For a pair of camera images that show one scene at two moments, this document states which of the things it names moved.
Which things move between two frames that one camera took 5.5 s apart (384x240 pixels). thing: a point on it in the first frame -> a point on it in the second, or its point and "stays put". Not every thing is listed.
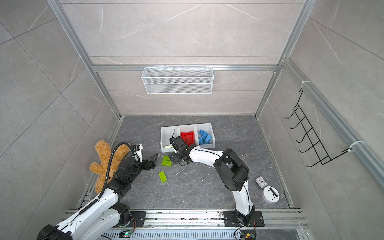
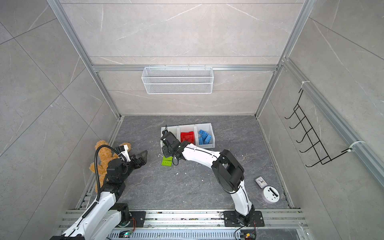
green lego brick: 166,159 stays put
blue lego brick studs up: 203,134 stays put
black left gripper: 148,166 -> 142,162
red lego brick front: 189,139 stays put
